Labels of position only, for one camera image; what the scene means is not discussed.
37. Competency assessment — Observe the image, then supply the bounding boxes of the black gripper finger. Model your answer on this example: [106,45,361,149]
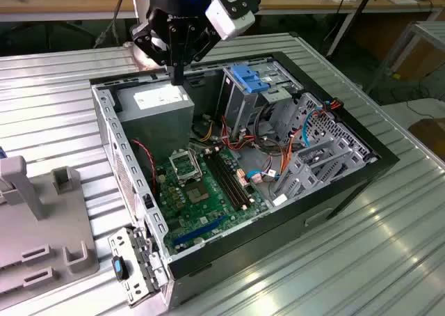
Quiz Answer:
[131,15,177,86]
[176,25,223,86]

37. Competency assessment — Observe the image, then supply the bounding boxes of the red orange power wire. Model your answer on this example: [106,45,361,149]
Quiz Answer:
[321,99,344,117]

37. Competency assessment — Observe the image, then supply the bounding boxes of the grey perforated disk bay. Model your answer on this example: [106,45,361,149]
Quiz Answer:
[270,92,380,207]

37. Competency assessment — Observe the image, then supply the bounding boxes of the blue plastic drive latch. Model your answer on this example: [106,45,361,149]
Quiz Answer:
[233,64,273,94]

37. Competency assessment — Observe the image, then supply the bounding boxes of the grey optical drive cage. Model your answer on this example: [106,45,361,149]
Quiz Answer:
[222,63,303,132]

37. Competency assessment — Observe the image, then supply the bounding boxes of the grey power supply unit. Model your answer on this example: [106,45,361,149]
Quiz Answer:
[116,81,195,157]

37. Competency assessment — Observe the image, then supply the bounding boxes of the long wooden desk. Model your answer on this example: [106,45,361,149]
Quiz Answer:
[0,0,445,24]

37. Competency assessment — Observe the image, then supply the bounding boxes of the CPU socket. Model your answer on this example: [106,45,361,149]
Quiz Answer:
[168,150,203,184]

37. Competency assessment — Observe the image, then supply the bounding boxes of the black RAM slot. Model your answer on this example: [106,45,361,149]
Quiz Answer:
[204,148,248,212]
[212,146,255,205]

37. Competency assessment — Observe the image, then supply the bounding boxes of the black slanted stand pole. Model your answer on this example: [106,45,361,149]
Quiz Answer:
[325,0,382,58]

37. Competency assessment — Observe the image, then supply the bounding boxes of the green motherboard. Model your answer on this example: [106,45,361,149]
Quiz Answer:
[152,145,270,256]

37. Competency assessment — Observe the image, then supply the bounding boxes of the blue expansion slot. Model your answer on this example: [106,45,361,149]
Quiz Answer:
[172,214,227,247]

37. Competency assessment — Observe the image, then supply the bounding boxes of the black open PC case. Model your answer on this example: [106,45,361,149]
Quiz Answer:
[89,50,401,310]

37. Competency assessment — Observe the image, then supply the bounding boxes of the brown cardboard box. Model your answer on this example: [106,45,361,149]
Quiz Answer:
[394,39,445,82]
[407,118,445,157]

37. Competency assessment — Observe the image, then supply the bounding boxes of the grey parts rack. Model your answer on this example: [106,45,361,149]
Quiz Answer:
[0,155,102,296]

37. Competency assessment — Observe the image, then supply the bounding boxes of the black blue retainer latch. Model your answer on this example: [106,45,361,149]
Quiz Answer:
[111,255,130,281]

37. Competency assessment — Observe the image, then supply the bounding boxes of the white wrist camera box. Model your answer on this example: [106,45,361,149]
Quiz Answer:
[204,0,257,41]

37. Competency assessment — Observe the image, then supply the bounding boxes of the yellow black wire bundle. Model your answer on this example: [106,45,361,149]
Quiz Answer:
[193,113,215,143]

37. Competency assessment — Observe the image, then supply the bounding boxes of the black looped cable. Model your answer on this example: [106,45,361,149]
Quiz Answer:
[253,100,282,150]

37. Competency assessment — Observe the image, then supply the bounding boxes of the orange wire bundle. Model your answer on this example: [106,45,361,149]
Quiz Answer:
[277,129,305,180]
[220,116,265,153]

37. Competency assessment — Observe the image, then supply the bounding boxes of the metal socket cover frame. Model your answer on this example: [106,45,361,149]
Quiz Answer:
[168,150,203,184]

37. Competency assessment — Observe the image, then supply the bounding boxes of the red black twisted wire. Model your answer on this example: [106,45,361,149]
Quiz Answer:
[130,138,156,196]

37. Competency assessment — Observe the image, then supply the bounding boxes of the light blue data wire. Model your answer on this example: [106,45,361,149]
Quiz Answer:
[301,107,330,149]

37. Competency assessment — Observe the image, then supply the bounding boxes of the light blue wire white plug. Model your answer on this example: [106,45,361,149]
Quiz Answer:
[245,168,281,185]

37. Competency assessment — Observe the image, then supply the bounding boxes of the grey metal slot retainer bracket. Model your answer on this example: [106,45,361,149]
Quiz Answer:
[108,225,171,308]

